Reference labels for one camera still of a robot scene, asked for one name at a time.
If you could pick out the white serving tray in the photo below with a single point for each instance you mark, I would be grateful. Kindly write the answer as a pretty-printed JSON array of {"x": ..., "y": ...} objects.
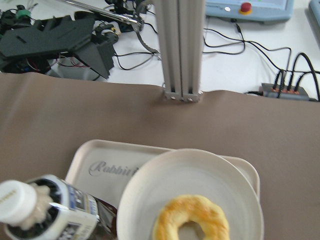
[{"x": 104, "y": 168}]

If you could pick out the white plate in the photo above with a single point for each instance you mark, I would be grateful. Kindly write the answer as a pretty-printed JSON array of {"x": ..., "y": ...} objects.
[{"x": 230, "y": 182}]

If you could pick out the glazed donut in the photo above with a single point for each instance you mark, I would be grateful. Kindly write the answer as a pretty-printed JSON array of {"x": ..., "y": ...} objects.
[{"x": 191, "y": 208}]

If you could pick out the grey usb hub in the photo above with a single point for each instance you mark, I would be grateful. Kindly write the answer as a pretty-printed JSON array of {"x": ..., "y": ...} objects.
[{"x": 268, "y": 91}]

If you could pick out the blue teach pendant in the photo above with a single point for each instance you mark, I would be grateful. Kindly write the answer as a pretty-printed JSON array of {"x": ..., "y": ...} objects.
[{"x": 260, "y": 11}]

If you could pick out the aluminium frame post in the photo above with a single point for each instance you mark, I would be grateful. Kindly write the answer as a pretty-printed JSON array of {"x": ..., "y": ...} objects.
[{"x": 180, "y": 25}]

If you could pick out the black camera stand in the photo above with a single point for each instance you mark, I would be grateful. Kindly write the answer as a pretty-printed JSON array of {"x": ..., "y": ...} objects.
[{"x": 50, "y": 38}]

